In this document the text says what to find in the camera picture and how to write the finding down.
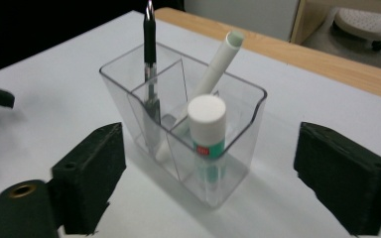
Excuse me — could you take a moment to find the white chair base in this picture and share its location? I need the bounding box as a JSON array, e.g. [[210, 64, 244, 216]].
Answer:
[[332, 7, 381, 53]]

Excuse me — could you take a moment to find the clear plastic pen holder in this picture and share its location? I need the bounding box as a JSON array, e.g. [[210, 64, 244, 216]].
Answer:
[[98, 42, 268, 209]]

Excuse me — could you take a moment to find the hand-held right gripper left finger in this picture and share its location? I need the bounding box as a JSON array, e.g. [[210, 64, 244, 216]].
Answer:
[[51, 122, 127, 236]]

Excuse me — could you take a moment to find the white pen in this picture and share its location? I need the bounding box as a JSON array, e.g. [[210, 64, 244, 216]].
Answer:
[[154, 30, 246, 164]]

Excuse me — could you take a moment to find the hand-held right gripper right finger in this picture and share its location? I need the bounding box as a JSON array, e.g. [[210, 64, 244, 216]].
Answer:
[[293, 121, 381, 237]]

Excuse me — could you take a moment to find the black pen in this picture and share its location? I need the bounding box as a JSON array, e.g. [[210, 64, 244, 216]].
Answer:
[[143, 0, 163, 133]]

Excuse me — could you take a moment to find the wooden table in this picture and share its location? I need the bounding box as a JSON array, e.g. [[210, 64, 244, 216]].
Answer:
[[154, 7, 381, 103]]

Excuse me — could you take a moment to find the dark curtain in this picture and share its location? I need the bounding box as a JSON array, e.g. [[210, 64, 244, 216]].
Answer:
[[0, 0, 185, 79]]

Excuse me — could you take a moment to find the green and white glue stick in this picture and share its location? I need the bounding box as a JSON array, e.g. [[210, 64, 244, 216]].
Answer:
[[187, 94, 228, 190]]

